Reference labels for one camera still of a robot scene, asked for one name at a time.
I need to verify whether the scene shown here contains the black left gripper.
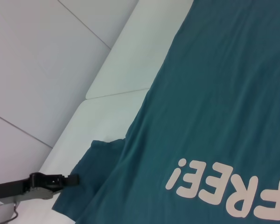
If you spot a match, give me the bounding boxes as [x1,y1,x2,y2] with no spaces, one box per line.
[0,172,80,202]

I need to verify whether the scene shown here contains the teal blue printed t-shirt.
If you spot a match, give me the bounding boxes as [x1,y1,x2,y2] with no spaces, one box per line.
[51,0,280,224]

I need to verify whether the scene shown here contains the thin left gripper cable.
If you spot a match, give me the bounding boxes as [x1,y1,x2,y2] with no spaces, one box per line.
[0,199,19,224]

